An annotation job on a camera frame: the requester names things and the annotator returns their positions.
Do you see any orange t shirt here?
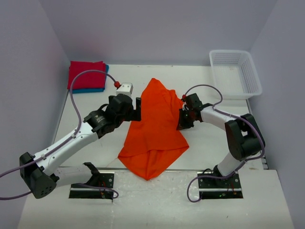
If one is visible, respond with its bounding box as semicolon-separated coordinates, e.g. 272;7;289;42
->
118;78;189;180

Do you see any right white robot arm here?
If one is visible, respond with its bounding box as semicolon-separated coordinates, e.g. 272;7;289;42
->
177;94;265;179

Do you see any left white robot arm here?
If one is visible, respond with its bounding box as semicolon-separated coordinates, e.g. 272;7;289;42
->
19;94;141;199

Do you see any folded blue t shirt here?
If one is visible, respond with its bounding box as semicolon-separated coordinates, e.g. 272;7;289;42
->
69;64;110;94

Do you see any folded red t shirt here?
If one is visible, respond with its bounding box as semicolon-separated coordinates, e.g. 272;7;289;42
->
67;60;106;91

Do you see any white plastic basket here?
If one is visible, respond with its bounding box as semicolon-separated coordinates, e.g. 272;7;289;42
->
209;50;263;100

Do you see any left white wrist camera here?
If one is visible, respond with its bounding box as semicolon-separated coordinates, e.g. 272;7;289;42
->
116;83;133;97

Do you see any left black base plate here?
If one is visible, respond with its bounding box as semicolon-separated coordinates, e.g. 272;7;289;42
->
71;171;114;192

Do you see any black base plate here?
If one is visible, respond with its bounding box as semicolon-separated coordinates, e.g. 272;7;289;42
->
198;168;241;190
71;171;114;192

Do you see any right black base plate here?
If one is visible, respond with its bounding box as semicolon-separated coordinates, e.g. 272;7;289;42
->
198;168;241;190

